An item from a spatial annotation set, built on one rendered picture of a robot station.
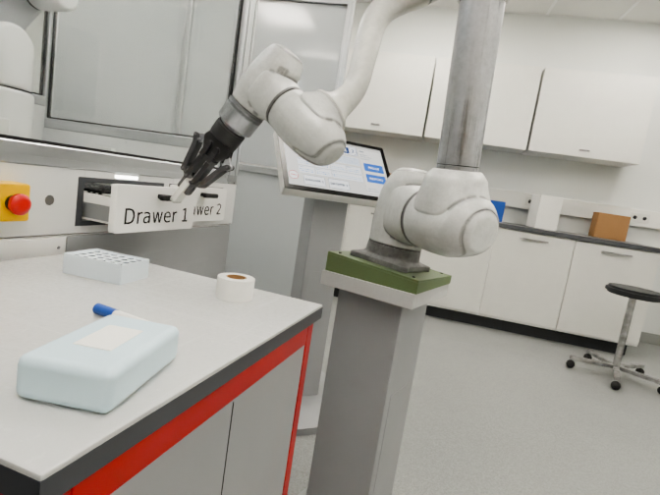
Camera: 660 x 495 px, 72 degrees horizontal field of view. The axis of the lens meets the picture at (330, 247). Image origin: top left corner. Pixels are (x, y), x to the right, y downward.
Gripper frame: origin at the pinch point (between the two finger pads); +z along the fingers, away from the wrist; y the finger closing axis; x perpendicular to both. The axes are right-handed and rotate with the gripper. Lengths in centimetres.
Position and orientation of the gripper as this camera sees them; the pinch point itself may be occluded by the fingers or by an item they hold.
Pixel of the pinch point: (183, 191)
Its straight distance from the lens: 118.0
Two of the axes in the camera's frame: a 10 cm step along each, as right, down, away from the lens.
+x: -3.2, 0.8, -9.5
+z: -6.6, 7.0, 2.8
